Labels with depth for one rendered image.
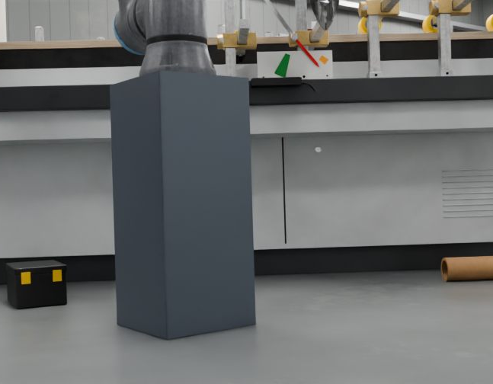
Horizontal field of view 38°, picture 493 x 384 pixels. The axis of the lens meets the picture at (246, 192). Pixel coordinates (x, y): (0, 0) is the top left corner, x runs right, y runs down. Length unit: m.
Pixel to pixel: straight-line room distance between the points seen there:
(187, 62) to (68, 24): 5.62
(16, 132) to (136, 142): 0.93
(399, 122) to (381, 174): 0.27
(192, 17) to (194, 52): 0.09
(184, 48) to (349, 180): 1.17
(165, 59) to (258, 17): 6.84
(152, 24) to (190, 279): 0.61
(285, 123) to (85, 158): 0.76
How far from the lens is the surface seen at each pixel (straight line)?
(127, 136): 1.72
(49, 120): 2.53
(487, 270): 2.49
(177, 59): 1.69
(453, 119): 2.60
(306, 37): 2.50
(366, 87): 2.49
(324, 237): 2.69
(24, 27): 7.11
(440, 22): 2.62
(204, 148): 1.64
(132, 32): 1.89
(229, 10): 2.51
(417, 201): 2.76
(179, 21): 1.72
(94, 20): 7.40
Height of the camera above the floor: 0.33
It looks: level
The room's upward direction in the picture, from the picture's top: 2 degrees counter-clockwise
